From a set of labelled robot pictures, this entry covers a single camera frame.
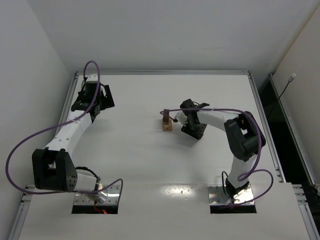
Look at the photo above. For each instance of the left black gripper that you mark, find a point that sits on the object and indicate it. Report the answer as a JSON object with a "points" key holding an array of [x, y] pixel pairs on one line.
{"points": [[105, 97]]}

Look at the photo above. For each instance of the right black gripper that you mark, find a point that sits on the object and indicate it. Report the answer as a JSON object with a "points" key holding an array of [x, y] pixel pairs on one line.
{"points": [[188, 110]]}

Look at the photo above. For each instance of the dark arch wood block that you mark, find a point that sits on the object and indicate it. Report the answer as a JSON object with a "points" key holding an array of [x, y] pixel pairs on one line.
{"points": [[166, 117]]}

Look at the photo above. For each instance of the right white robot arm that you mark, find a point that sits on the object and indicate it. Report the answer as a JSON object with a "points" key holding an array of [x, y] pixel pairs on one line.
{"points": [[244, 137]]}

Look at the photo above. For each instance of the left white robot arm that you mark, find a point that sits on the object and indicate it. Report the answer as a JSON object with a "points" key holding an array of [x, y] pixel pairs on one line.
{"points": [[53, 168]]}

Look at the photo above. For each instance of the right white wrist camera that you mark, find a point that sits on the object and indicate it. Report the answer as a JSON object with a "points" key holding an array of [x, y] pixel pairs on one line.
{"points": [[181, 118]]}

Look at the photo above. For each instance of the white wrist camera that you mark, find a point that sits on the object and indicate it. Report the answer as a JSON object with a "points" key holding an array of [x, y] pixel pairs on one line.
{"points": [[92, 79], [181, 118]]}

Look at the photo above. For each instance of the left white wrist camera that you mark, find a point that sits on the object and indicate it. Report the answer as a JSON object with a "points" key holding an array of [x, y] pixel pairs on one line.
{"points": [[92, 79]]}

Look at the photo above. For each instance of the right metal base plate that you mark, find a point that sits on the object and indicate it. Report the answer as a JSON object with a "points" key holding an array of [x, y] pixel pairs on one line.
{"points": [[218, 198]]}

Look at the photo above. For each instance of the metal base plate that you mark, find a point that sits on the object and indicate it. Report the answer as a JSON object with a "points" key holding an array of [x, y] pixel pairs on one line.
{"points": [[107, 197], [218, 198]]}

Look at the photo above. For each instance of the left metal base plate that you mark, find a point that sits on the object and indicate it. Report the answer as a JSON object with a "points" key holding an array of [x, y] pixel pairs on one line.
{"points": [[107, 197]]}

